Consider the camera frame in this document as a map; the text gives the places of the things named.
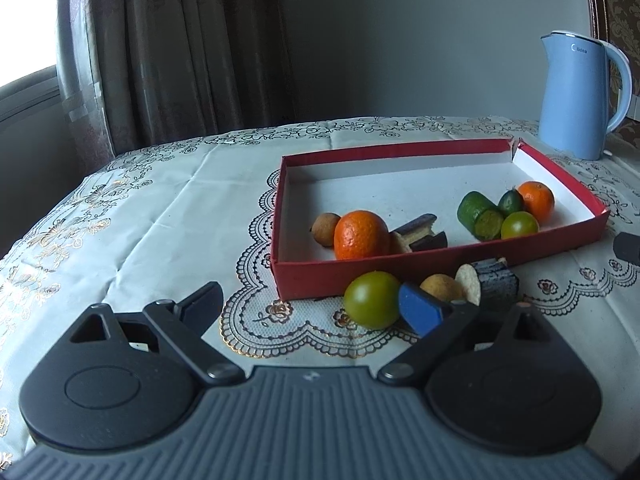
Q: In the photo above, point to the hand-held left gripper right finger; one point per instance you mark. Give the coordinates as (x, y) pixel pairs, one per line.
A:
(420, 310)

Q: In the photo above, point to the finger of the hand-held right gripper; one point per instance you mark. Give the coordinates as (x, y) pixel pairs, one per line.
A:
(629, 246)

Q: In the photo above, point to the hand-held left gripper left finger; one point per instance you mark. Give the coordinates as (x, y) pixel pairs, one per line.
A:
(202, 305)

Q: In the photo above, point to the round tan longan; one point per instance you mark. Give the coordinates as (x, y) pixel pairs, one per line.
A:
(440, 287)
(324, 227)

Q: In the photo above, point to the green tomato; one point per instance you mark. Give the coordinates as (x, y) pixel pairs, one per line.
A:
(371, 301)
(520, 226)

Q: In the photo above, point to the round sugarcane piece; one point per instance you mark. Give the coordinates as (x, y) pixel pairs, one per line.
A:
(495, 282)

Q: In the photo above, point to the large orange mandarin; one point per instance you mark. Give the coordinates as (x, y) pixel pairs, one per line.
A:
(361, 236)

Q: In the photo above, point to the red cardboard box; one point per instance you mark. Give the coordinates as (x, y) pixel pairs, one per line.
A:
(320, 280)

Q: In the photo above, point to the cucumber piece with cut end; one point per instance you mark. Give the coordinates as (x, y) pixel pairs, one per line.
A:
(477, 212)

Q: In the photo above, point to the cucumber tip piece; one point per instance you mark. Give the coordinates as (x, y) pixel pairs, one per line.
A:
(511, 201)

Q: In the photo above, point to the small orange mandarin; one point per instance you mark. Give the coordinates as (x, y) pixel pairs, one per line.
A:
(537, 200)

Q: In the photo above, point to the light blue electric kettle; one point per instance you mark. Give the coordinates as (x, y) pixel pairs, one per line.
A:
(575, 95)

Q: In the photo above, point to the beige curtain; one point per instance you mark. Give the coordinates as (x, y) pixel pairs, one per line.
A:
(175, 50)

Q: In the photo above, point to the grey window ledge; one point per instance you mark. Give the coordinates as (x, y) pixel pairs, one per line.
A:
(30, 95)

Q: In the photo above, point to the wooden frame with patterned upholstery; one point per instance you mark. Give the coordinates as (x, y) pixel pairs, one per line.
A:
(617, 5)

